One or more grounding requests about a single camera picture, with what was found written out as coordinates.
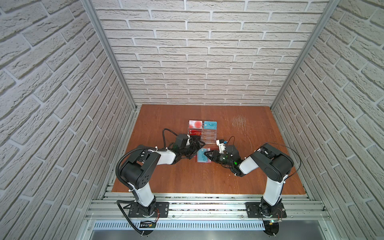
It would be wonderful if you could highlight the aluminium mounting rail frame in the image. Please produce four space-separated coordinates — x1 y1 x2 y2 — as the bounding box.
77 188 340 240

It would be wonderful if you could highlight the teal VIP card in stand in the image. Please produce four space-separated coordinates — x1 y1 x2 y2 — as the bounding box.
204 121 217 130

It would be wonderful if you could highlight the white red circle card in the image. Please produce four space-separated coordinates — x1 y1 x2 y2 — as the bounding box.
189 120 203 129

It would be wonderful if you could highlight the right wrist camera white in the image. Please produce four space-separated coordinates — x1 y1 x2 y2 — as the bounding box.
216 139 228 154

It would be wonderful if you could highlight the clear acrylic card display stand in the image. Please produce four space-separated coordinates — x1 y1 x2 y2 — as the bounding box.
188 121 218 144

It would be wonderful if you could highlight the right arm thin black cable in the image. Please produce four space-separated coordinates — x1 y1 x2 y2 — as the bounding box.
225 135 302 181

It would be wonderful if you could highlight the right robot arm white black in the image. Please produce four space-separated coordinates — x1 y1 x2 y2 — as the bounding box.
204 143 294 217

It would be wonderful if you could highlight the small circuit board left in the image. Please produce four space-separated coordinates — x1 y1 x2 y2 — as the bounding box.
140 221 157 229

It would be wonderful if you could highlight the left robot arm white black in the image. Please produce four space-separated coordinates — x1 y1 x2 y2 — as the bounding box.
115 134 206 216

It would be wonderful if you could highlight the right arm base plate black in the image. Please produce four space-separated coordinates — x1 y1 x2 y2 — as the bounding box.
245 201 287 219

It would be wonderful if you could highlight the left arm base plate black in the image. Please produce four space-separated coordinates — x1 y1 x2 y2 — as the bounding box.
129 202 170 218

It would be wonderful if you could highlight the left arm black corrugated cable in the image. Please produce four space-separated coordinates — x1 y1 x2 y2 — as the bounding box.
115 128 179 193

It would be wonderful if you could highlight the red VIP card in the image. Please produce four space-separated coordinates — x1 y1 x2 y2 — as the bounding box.
189 129 202 136

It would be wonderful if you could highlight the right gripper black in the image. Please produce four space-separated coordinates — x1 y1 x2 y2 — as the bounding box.
204 150 234 168

